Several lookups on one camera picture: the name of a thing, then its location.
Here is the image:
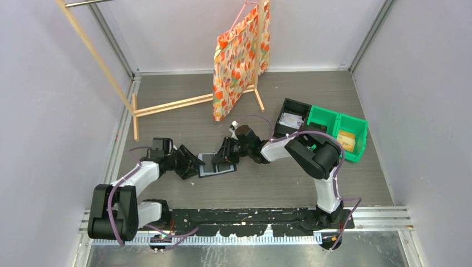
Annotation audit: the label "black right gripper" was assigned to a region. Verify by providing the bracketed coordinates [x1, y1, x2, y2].
[213, 136, 252, 165]

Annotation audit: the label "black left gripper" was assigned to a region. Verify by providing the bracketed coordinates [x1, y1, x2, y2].
[165, 145, 204, 179]

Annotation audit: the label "dark credit card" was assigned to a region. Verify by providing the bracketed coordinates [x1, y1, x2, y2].
[215, 164, 235, 173]

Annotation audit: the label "black card holder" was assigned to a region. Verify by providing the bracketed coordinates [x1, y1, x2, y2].
[198, 152, 237, 178]

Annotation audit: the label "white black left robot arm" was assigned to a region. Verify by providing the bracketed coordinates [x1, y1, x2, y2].
[87, 137, 205, 245]

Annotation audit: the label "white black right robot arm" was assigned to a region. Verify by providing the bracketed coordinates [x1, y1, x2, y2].
[212, 125, 343, 229]

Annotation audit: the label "white card in black bin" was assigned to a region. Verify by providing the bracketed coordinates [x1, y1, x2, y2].
[279, 112, 304, 130]

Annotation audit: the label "yellow cards in green bin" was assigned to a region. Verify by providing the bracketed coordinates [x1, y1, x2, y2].
[337, 130, 356, 152]

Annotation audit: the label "black storage bin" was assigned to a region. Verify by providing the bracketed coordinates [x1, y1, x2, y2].
[273, 98, 312, 137]

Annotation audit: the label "wooden clothes rack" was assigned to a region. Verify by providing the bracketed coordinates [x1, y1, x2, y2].
[55, 0, 272, 142]

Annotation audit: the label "floral fabric bag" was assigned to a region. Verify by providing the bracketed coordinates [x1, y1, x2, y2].
[213, 1, 271, 121]

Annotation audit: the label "green double storage bin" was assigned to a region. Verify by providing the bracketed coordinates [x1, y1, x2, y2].
[307, 106, 368, 163]

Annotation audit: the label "pink clothes hanger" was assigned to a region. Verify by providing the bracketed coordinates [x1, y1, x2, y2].
[230, 0, 258, 30]

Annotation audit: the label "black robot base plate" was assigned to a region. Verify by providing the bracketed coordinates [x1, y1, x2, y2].
[150, 207, 355, 237]

